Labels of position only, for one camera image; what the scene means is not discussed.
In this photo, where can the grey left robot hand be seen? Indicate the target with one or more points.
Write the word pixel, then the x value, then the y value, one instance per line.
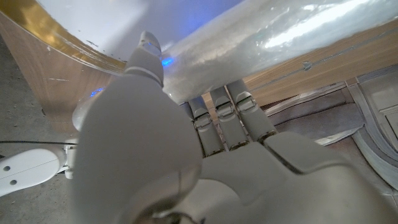
pixel 248 186

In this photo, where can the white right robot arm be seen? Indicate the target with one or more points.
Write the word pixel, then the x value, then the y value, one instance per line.
pixel 28 168

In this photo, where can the white gold-rimmed paper plate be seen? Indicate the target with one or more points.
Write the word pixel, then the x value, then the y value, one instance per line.
pixel 109 18

